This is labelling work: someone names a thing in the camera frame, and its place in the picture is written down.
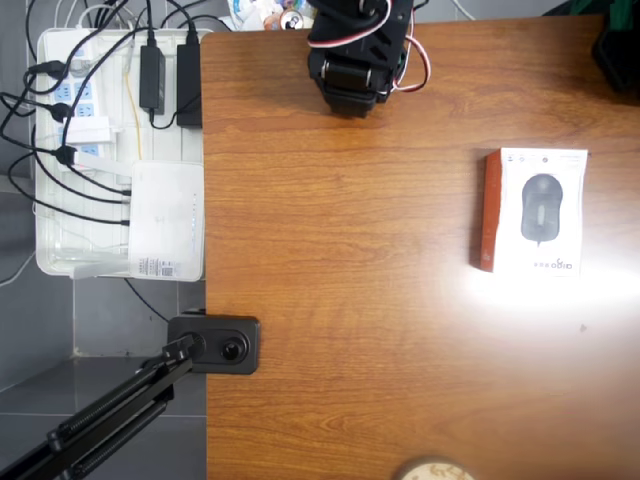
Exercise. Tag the white router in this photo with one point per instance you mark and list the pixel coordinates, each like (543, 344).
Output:
(165, 220)

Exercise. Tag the wide black power adapter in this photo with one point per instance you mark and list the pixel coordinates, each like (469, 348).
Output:
(189, 85)

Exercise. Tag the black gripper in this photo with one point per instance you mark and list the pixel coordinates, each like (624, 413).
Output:
(346, 76)

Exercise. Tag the black power plug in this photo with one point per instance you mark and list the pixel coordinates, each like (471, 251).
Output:
(61, 112)
(65, 156)
(47, 68)

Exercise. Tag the white plug charger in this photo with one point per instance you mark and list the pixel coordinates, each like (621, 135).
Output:
(90, 131)

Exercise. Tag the round wooden coaster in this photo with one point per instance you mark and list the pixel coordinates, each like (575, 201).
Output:
(435, 470)

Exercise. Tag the drink can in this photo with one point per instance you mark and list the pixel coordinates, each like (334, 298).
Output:
(291, 20)

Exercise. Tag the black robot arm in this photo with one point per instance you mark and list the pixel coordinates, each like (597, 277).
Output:
(360, 30)

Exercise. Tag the white plastic bag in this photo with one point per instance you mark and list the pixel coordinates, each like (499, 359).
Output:
(250, 15)

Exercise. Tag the slim black power adapter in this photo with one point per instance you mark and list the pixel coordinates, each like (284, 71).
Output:
(152, 75)

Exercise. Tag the black desk stand base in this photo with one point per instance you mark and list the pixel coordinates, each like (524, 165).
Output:
(235, 350)

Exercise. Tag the orange white mouse box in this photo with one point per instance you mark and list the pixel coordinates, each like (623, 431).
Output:
(545, 210)

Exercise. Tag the black perforated arm base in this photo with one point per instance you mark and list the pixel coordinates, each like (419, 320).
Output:
(620, 55)

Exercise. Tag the white power strip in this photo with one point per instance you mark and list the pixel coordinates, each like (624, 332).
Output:
(82, 92)

